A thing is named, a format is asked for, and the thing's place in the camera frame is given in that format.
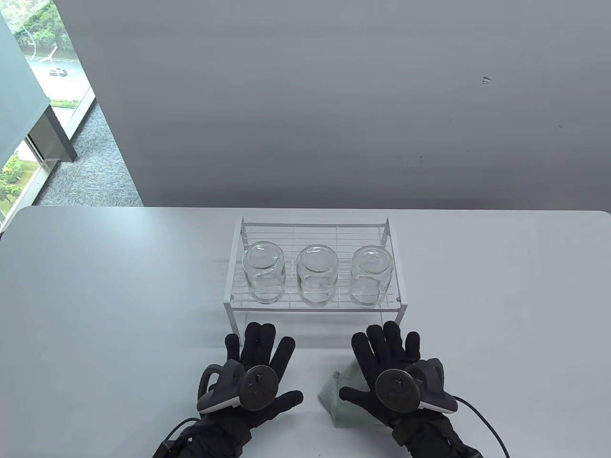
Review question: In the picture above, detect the person's right forearm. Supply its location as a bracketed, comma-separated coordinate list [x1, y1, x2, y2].
[396, 420, 483, 458]

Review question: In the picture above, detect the person's left hand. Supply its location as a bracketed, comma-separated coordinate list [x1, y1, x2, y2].
[198, 322, 304, 432]

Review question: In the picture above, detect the pale grey partition panel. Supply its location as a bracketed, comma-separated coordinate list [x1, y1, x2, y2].
[0, 12, 53, 168]

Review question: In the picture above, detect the clear glass jar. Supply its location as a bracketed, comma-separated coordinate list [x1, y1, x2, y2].
[242, 241, 286, 305]
[296, 244, 340, 307]
[349, 245, 394, 308]

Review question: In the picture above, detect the black cable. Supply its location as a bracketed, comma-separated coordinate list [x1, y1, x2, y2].
[152, 417, 202, 458]
[451, 395, 510, 458]

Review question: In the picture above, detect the green fish scale cleaning cloth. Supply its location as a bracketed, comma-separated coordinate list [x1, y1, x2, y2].
[317, 360, 384, 429]

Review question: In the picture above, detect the person's right hand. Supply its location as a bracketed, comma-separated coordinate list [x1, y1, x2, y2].
[338, 321, 460, 447]

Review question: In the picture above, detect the white wire shelf rack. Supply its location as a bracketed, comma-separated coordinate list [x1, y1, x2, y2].
[223, 216, 408, 348]

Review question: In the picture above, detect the grey metal beam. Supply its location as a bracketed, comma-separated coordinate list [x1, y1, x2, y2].
[28, 103, 78, 164]

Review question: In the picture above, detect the person's left forearm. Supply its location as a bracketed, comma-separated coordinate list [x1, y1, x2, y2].
[179, 419, 253, 458]

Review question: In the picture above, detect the window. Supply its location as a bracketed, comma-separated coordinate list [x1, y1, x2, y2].
[0, 0, 97, 229]

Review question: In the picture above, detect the grey white hand controller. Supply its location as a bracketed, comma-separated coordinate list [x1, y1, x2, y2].
[197, 359, 279, 415]
[375, 358, 459, 414]

